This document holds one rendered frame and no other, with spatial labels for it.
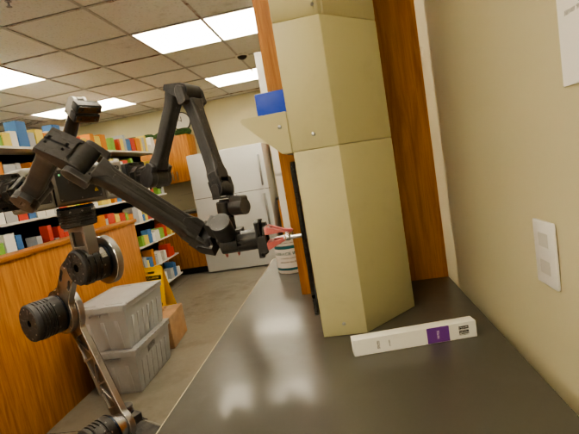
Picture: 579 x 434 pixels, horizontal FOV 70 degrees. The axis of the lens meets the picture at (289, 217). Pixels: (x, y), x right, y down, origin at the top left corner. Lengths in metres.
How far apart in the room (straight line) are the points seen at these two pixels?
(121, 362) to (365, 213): 2.50
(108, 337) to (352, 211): 2.49
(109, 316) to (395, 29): 2.54
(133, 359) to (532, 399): 2.72
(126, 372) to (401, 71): 2.67
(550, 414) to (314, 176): 0.64
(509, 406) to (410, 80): 0.96
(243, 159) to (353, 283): 5.09
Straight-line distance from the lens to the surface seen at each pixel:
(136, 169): 1.84
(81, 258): 1.75
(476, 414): 0.79
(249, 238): 1.12
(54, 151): 1.16
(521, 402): 0.82
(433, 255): 1.43
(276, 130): 1.01
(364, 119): 1.07
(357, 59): 1.10
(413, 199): 1.39
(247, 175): 6.02
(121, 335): 3.18
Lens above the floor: 1.38
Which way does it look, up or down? 7 degrees down
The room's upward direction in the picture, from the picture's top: 10 degrees counter-clockwise
